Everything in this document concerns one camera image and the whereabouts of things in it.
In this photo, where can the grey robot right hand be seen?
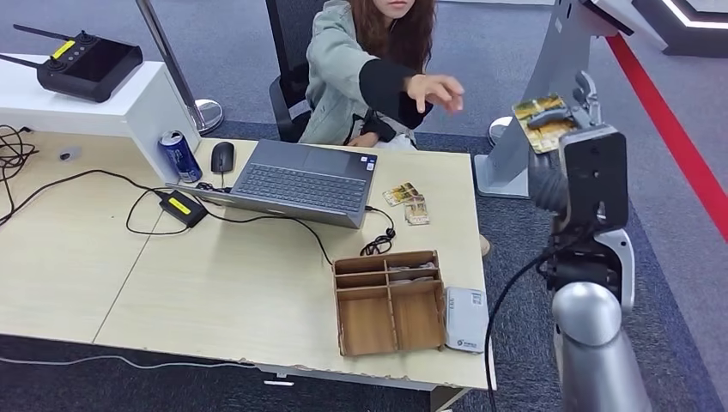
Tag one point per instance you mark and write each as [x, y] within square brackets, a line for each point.
[586, 102]

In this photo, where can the person's right hand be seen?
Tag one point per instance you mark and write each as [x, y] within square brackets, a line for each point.
[438, 88]

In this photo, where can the person's left hand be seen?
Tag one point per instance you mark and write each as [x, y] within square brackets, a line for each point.
[364, 140]

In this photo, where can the yellow patterned ID card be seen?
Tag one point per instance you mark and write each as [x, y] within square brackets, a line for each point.
[546, 139]

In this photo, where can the person's right forearm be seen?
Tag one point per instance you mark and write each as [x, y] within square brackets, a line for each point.
[387, 85]

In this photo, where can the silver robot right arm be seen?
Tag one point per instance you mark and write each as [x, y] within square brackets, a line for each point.
[591, 352]

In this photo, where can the person's left forearm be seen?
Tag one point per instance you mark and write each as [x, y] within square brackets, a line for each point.
[384, 128]

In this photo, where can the person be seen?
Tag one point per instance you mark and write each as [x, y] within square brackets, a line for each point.
[335, 68]

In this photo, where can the grey patterned card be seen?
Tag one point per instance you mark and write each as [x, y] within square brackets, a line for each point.
[414, 280]
[412, 266]

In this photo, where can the white card reader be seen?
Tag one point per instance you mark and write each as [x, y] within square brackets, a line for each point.
[465, 318]

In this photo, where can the silver kiosk stand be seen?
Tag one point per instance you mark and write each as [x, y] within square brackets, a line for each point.
[546, 68]

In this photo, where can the chrome stanchion base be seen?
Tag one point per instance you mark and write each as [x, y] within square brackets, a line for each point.
[499, 129]

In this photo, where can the grey laptop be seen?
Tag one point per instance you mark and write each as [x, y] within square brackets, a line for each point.
[301, 185]

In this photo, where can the black platform with light strip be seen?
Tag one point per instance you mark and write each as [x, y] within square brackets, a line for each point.
[682, 40]

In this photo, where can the black computer mouse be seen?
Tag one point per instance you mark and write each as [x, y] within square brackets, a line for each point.
[222, 157]

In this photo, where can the beige shoe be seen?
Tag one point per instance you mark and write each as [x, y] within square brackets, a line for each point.
[485, 245]

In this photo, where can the blue drink can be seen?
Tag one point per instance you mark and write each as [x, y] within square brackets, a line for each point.
[181, 156]

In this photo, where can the wooden organizer box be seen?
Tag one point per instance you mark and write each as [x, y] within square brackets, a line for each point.
[364, 324]

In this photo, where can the black power adapter yellow label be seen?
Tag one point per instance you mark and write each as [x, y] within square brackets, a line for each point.
[183, 209]

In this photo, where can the chrome stanchion pole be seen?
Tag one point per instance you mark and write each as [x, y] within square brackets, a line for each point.
[170, 62]

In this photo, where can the white cabinet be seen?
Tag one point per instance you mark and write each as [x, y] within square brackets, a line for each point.
[131, 113]

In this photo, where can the black remote controller with antennas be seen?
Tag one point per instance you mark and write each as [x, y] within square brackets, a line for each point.
[91, 68]

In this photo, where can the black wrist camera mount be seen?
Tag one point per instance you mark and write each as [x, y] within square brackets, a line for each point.
[594, 176]

